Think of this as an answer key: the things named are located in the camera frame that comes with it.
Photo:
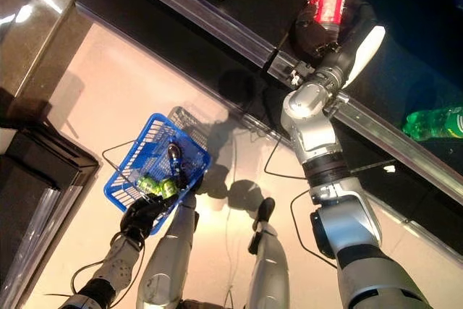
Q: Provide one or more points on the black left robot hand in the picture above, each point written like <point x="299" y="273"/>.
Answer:
<point x="141" y="215"/>

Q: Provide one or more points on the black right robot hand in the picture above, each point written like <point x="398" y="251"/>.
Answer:
<point x="361" y="48"/>

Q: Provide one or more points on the Pepsi bottle blue label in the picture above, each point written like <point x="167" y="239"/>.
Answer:
<point x="176" y="164"/>

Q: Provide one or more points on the blue plastic shopping basket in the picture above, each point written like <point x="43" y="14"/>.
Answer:
<point x="188" y="139"/>

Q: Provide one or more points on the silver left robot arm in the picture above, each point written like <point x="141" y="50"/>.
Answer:
<point x="115" y="265"/>

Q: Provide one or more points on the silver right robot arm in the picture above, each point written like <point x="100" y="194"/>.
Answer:
<point x="311" y="124"/>

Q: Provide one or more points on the silver left robot leg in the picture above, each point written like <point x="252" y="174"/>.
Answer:
<point x="170" y="251"/>

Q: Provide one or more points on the silver robot leg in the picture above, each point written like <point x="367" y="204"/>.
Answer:
<point x="269" y="262"/>
<point x="170" y="251"/>

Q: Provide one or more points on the green Sprite bottle yellow cap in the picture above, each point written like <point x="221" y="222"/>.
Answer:
<point x="434" y="122"/>

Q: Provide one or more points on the dark display counter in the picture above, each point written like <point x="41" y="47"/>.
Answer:
<point x="36" y="197"/>

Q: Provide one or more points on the white paper scrap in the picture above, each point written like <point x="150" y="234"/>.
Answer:
<point x="389" y="169"/>

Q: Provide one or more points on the silver right robot leg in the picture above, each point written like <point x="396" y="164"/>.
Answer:
<point x="269" y="262"/>

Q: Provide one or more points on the dark glossy floor plinth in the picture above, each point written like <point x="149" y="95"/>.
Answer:
<point x="36" y="34"/>

